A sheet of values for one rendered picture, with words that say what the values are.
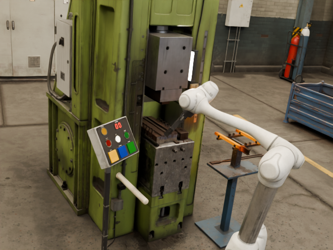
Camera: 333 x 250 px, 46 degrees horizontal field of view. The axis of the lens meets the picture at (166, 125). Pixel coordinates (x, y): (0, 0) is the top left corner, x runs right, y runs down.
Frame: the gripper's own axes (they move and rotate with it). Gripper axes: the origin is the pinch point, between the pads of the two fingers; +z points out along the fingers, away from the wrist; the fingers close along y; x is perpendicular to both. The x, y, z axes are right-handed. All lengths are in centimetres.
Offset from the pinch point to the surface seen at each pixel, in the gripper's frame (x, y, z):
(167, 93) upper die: 20, 62, 16
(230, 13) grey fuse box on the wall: 80, 768, 110
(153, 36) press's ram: 56, 61, -11
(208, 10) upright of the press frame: 43, 108, -40
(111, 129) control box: 29.0, 9.4, 38.8
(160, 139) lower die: -1, 56, 47
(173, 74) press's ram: 26, 66, 2
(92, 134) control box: 35, -4, 42
